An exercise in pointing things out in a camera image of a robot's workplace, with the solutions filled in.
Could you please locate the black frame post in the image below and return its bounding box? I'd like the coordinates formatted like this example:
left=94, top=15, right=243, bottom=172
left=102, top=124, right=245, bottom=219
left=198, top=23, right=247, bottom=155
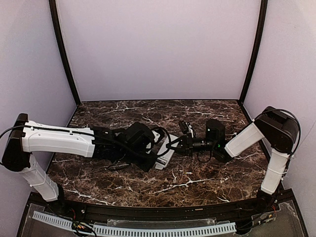
left=238, top=0, right=269, bottom=106
left=48, top=0, right=81, bottom=107

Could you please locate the left black frame post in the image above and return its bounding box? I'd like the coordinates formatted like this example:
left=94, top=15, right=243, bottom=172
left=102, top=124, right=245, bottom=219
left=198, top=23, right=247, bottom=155
left=48, top=0, right=81, bottom=107

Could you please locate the white remote control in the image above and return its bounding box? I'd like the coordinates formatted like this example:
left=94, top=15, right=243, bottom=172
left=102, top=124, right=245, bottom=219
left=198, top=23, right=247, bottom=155
left=155, top=137, right=174, bottom=170

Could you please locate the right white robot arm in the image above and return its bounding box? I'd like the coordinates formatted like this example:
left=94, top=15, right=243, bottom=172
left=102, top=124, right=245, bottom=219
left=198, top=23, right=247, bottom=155
left=166, top=106, right=301, bottom=196

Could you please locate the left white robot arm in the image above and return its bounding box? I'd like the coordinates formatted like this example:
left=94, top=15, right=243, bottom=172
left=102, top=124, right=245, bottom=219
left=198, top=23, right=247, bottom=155
left=0, top=114, right=163, bottom=202

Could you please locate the black front rail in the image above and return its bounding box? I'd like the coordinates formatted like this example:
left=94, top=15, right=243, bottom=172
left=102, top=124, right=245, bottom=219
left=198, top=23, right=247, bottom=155
left=65, top=198, right=258, bottom=221

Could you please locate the white slotted cable duct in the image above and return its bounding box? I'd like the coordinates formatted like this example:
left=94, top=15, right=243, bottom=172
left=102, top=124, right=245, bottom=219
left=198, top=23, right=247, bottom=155
left=32, top=211, right=237, bottom=237

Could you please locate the right black frame post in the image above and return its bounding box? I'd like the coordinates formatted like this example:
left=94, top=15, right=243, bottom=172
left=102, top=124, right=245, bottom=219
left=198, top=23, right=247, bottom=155
left=238, top=0, right=269, bottom=106

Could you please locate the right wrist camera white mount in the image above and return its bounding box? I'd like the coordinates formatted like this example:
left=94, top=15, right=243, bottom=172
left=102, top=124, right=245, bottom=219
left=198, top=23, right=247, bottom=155
left=178, top=120, right=196, bottom=138

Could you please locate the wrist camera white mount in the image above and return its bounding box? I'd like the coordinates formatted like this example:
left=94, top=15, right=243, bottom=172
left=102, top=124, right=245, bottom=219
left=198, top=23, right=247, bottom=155
left=146, top=126, right=171, bottom=153
left=178, top=120, right=196, bottom=138

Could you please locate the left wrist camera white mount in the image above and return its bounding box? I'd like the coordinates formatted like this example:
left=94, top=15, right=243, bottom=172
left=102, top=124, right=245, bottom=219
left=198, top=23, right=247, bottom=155
left=146, top=126, right=171, bottom=153

